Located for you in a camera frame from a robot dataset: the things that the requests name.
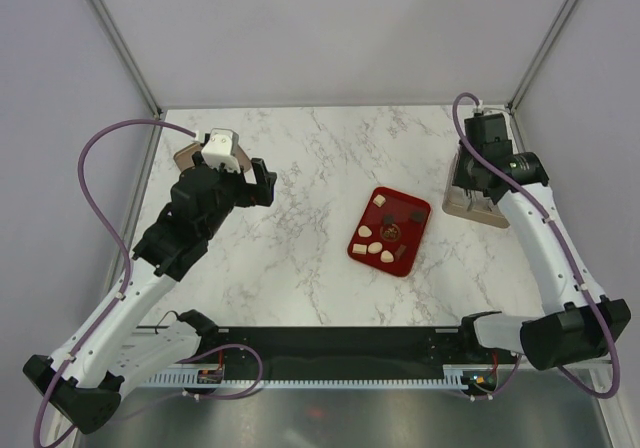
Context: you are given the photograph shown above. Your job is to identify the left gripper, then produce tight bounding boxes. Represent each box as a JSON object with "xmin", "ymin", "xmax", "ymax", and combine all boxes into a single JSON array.
[{"xmin": 200, "ymin": 158, "xmax": 276, "ymax": 240}]

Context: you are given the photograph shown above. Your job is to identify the steel kitchen tongs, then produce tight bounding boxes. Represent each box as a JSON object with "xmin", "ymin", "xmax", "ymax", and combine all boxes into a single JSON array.
[{"xmin": 464, "ymin": 190, "xmax": 491, "ymax": 214}]

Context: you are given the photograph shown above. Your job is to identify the cream square chocolate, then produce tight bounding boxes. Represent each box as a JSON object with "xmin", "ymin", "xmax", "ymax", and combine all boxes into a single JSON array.
[{"xmin": 373, "ymin": 195, "xmax": 386, "ymax": 207}]

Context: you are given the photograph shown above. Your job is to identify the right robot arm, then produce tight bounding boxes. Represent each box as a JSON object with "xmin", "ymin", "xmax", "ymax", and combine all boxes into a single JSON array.
[{"xmin": 453, "ymin": 114, "xmax": 631, "ymax": 370}]

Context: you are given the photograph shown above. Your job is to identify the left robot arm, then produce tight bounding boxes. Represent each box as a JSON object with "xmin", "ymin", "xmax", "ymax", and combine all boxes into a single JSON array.
[{"xmin": 23, "ymin": 158, "xmax": 277, "ymax": 434}]

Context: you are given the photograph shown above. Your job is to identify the gold chocolate box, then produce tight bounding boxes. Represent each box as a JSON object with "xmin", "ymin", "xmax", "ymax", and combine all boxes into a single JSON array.
[{"xmin": 442, "ymin": 154, "xmax": 509, "ymax": 229}]

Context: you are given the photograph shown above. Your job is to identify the cream rectangular chocolate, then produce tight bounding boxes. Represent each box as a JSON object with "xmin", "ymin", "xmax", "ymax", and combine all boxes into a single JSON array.
[{"xmin": 352, "ymin": 244, "xmax": 368, "ymax": 255}]

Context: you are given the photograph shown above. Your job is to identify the cream oval chocolate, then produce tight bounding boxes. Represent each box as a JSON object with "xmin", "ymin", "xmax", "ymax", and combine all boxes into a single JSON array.
[{"xmin": 367, "ymin": 242, "xmax": 383, "ymax": 254}]

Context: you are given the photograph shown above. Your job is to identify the cream heart chocolate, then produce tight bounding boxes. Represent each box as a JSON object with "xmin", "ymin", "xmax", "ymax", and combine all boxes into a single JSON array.
[{"xmin": 380, "ymin": 250, "xmax": 394, "ymax": 263}]

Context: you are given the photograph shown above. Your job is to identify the gold box lid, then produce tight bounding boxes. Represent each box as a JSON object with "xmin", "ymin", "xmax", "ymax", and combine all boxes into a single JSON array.
[{"xmin": 173, "ymin": 142, "xmax": 252, "ymax": 173}]

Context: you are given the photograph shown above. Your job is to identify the red lacquer tray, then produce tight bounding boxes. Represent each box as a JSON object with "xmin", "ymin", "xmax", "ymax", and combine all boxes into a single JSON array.
[{"xmin": 347, "ymin": 187, "xmax": 432, "ymax": 278}]

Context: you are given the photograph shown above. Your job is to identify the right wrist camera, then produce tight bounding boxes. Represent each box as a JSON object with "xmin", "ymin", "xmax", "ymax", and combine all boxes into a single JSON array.
[{"xmin": 472, "ymin": 103, "xmax": 504, "ymax": 116}]

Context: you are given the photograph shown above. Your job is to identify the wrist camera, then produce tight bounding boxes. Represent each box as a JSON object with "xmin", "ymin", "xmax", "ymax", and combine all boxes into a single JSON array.
[
  {"xmin": 472, "ymin": 103, "xmax": 504, "ymax": 116},
  {"xmin": 199, "ymin": 128, "xmax": 241, "ymax": 173}
]

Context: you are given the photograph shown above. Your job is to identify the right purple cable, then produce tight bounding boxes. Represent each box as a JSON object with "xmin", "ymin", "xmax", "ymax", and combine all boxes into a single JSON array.
[{"xmin": 452, "ymin": 92, "xmax": 624, "ymax": 403}]

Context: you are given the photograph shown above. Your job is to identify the purple cable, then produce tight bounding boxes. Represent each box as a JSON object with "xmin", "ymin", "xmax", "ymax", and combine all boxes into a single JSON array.
[
  {"xmin": 452, "ymin": 92, "xmax": 624, "ymax": 403},
  {"xmin": 32, "ymin": 119, "xmax": 265, "ymax": 444}
]

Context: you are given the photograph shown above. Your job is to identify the right aluminium frame post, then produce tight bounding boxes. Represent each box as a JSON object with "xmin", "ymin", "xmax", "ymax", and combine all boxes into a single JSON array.
[{"xmin": 506, "ymin": 0, "xmax": 581, "ymax": 115}]

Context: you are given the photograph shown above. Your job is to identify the aluminium frame post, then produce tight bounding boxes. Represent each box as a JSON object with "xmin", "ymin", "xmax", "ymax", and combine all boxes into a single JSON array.
[
  {"xmin": 506, "ymin": 0, "xmax": 581, "ymax": 115},
  {"xmin": 86, "ymin": 0, "xmax": 163, "ymax": 118}
]

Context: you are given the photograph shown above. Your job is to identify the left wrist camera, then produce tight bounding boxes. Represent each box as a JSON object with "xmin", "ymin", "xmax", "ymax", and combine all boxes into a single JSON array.
[{"xmin": 199, "ymin": 128, "xmax": 241, "ymax": 173}]

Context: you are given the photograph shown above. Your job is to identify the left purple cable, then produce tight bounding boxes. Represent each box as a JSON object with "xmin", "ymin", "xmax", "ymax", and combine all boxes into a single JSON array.
[{"xmin": 32, "ymin": 119, "xmax": 265, "ymax": 444}]

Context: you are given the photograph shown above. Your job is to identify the left aluminium frame post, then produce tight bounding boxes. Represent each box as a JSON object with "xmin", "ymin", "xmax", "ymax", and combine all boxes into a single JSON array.
[{"xmin": 86, "ymin": 0, "xmax": 163, "ymax": 118}]

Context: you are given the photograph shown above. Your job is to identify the white cable duct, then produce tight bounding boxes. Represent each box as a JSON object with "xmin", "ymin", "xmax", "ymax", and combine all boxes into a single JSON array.
[{"xmin": 141, "ymin": 365, "xmax": 497, "ymax": 390}]

